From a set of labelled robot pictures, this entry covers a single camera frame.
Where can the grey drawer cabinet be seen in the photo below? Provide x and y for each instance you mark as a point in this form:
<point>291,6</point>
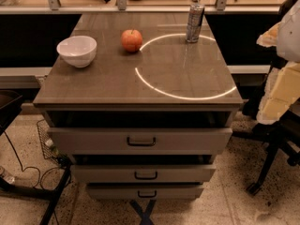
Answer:
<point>167,83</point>

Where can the white ceramic bowl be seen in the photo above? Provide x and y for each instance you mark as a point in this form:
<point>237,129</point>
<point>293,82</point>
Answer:
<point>78,51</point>

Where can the black side table frame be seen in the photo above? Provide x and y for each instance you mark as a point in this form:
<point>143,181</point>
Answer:
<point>10,107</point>

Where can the grey middle drawer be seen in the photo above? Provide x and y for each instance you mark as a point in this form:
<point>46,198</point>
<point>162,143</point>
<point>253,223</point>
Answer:
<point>143,173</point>

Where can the black office chair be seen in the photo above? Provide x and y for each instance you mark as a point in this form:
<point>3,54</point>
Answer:
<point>278,134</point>

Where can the grey top drawer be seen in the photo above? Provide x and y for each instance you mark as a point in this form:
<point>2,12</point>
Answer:
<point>140,141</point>

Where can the silver drink can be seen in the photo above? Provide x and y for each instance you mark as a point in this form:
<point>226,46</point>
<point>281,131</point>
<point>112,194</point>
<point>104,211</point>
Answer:
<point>194,22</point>

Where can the black wire basket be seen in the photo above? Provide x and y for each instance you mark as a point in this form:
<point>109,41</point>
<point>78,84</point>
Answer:
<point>49,150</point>

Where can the red apple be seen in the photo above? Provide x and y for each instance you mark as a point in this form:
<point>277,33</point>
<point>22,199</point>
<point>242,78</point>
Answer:
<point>131,40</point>

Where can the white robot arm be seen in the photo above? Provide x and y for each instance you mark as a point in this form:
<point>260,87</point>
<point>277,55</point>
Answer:
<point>282,87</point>

